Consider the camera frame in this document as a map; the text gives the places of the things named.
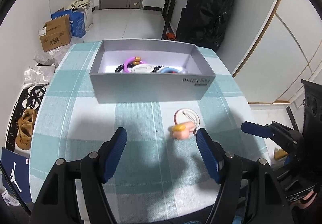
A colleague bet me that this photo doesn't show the silver parcel bag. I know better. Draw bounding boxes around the silver parcel bag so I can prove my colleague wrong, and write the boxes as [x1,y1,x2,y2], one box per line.
[22,66,55,88]

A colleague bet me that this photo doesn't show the grey cardboard box tray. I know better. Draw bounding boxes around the grey cardboard box tray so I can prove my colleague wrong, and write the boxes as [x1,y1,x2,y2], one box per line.
[90,39,216,103]

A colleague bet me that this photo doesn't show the teal plaid tablecloth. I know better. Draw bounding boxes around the teal plaid tablecloth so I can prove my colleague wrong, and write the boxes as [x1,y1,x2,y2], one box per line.
[29,42,268,223]

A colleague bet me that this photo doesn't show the black white sneakers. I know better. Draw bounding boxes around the black white sneakers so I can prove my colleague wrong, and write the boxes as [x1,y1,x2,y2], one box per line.
[22,86,46,111]

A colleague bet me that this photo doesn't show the purple ring bracelet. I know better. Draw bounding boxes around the purple ring bracelet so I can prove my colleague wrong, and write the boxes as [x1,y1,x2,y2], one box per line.
[123,56,147,74]

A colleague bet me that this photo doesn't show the pink pig figurine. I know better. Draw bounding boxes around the pink pig figurine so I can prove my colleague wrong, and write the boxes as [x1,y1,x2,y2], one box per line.
[171,122,196,141]

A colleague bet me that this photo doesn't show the black beaded bracelet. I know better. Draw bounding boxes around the black beaded bracelet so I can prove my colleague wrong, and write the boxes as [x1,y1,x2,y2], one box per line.
[114,62,132,74]

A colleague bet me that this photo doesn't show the white round badge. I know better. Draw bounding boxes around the white round badge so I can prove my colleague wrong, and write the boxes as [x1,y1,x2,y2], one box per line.
[174,108,200,132]

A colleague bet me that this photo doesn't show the blue cardboard box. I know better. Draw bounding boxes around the blue cardboard box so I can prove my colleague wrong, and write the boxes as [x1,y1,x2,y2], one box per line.
[51,9,86,38]

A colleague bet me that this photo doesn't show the grey parcel bag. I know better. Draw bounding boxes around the grey parcel bag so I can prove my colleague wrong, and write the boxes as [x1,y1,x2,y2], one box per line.
[34,47,67,67]

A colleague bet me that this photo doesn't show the black hanging backpack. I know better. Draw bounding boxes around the black hanging backpack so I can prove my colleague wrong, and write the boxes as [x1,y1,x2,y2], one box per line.
[176,0,235,51]

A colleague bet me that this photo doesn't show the beige canvas tote bag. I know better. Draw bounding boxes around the beige canvas tote bag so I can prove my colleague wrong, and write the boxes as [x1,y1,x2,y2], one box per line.
[67,0,94,31]

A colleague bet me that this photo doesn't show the blue ring bracelet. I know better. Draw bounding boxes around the blue ring bracelet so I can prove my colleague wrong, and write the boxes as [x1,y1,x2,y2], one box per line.
[158,66,185,75]

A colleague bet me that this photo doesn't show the brown suede boots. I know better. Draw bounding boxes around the brown suede boots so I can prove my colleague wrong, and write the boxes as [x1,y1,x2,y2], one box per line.
[15,108,38,150]

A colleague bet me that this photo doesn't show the brown cardboard box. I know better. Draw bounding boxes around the brown cardboard box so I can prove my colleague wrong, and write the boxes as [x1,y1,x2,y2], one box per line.
[38,15,71,52]

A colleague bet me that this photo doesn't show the blue Jordan shoe box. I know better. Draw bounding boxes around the blue Jordan shoe box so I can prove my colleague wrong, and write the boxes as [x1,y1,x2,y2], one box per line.
[1,147,32,203]

